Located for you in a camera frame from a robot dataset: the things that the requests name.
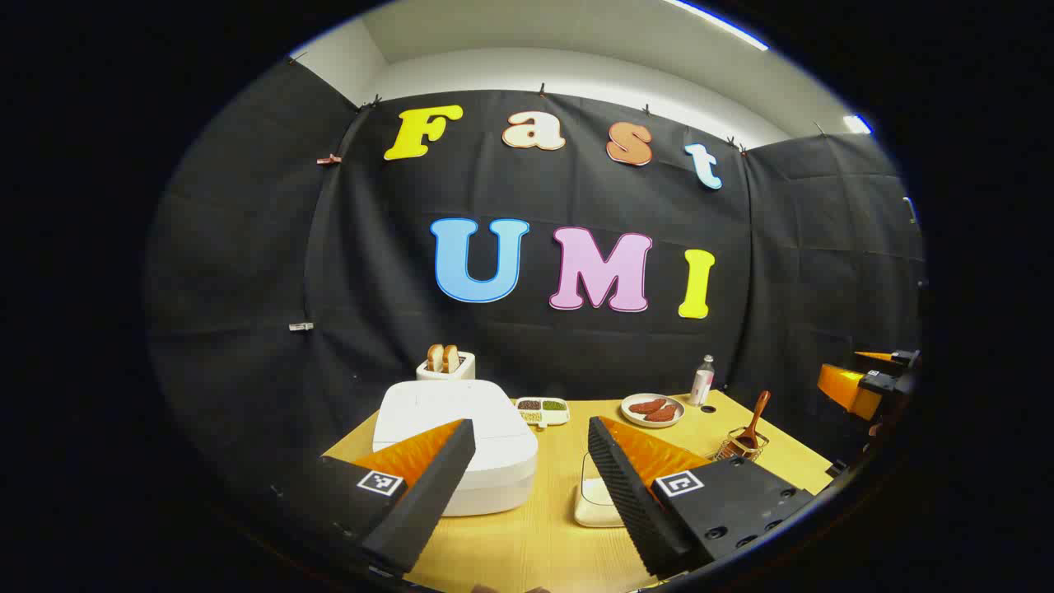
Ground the white toaster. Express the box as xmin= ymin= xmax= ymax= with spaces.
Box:
xmin=416 ymin=350 xmax=477 ymax=381

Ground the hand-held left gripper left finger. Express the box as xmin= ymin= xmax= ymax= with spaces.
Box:
xmin=276 ymin=418 xmax=477 ymax=577

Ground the metal wire chopstick holder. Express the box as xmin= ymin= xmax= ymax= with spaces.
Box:
xmin=710 ymin=427 xmax=771 ymax=462

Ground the clear bottle with pink label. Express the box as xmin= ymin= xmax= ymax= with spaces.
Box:
xmin=690 ymin=355 xmax=716 ymax=408

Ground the wooden spoon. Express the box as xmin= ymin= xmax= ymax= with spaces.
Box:
xmin=735 ymin=390 xmax=772 ymax=452

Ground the white rice cooker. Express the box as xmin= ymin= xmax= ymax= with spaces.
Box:
xmin=372 ymin=379 xmax=539 ymax=518

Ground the white round plate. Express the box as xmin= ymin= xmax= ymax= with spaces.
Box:
xmin=621 ymin=393 xmax=686 ymax=429

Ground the clear plastic container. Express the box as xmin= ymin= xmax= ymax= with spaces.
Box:
xmin=574 ymin=451 xmax=628 ymax=529

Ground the white divided grain dish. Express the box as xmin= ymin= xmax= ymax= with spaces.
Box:
xmin=515 ymin=397 xmax=571 ymax=427

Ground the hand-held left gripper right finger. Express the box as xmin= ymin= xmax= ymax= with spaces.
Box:
xmin=587 ymin=416 xmax=816 ymax=579

